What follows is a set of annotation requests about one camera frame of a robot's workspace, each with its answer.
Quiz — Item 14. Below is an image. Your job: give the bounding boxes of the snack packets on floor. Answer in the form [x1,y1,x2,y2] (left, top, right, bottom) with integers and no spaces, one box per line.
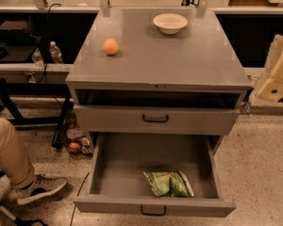
[65,110,94,156]

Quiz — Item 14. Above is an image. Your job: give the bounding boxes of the black cable on floor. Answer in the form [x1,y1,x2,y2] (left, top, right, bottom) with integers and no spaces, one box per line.
[69,171,91,226]

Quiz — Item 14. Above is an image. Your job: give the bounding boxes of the person's leg beige trousers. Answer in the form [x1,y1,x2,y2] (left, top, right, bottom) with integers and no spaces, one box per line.
[0,118,35,189]

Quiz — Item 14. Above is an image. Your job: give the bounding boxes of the black table leg frame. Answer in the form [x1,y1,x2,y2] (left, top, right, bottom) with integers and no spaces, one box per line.
[0,75,74,149]

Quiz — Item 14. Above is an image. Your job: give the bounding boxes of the closed grey upper drawer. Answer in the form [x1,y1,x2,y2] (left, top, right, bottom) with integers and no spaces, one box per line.
[75,105,240,136]

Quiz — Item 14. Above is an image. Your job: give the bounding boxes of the orange fruit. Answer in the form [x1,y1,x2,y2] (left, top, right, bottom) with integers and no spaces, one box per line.
[103,39,119,56]

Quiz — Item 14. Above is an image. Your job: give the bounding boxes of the green jalapeno chip bag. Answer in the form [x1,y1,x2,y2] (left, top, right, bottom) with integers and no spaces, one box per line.
[143,170,194,198]

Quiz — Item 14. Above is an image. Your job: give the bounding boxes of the red apple on floor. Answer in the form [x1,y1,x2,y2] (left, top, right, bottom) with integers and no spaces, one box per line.
[68,142,80,153]

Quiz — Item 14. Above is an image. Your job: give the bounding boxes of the grey sneaker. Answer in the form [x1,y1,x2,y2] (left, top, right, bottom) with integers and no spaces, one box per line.
[17,174,67,205]

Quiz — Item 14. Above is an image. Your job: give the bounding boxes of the clear water bottle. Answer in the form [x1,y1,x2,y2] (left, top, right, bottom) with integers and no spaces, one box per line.
[31,49,44,70]
[49,41,63,64]

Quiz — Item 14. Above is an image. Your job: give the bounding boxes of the white ceramic bowl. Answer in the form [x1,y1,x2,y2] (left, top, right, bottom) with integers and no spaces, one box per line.
[153,13,188,35]

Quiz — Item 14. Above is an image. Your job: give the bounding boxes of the grey drawer cabinet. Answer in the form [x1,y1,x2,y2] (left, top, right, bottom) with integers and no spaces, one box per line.
[65,7,253,153]

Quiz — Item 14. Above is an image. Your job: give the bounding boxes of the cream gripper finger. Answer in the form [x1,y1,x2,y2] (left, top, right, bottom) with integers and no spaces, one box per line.
[255,34,283,103]

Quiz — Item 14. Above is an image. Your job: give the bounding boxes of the open grey bottom drawer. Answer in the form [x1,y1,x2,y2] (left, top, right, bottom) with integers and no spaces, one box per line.
[75,133,236,218]

